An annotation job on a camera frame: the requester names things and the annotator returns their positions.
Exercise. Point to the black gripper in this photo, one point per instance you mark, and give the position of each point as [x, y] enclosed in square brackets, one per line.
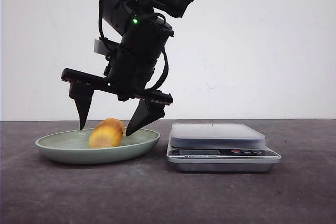
[131, 64]

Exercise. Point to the green plate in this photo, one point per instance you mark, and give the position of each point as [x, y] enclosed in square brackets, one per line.
[71, 147]

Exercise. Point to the yellow corn cob piece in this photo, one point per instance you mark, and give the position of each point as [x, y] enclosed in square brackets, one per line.
[107, 133]

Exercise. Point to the silver digital kitchen scale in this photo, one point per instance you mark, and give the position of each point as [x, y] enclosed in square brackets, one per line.
[219, 148]

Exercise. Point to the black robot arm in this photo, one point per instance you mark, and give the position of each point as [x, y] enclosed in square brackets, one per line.
[144, 30]

